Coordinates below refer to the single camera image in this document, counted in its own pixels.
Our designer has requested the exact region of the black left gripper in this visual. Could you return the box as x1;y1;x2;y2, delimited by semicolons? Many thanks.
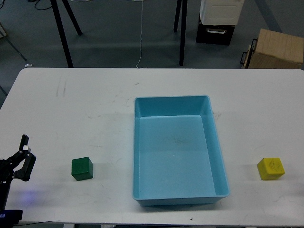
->
0;134;36;183

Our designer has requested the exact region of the green wooden cube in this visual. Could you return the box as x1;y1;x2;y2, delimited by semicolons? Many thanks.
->
71;157;94;181

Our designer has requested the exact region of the yellow wooden cube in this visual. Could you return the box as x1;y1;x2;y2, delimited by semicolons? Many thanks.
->
257;157;285;181

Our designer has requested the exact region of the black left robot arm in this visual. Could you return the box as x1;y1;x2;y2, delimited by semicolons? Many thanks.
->
0;134;36;228

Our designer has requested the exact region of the light blue plastic box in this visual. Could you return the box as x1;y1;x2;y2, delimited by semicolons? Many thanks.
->
133;95;230;206

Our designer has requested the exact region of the dark brown drawer box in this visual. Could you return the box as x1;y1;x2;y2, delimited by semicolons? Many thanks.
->
196;19;235;46

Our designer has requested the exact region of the black stand leg left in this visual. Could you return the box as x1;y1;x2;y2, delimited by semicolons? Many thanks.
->
50;0;74;68

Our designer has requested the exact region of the black angled stand leg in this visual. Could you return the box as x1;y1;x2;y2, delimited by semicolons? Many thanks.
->
62;0;82;36

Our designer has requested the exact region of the black short stand leg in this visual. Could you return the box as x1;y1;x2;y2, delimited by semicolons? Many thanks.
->
173;0;182;32

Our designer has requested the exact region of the black stand leg right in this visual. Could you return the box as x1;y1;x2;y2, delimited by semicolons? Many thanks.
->
179;0;188;66

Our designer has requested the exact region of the grey metal frame left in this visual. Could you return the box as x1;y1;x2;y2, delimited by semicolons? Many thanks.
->
0;24;27;61

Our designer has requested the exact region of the white hanging cord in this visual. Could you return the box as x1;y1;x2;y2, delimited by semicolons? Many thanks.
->
135;0;144;69

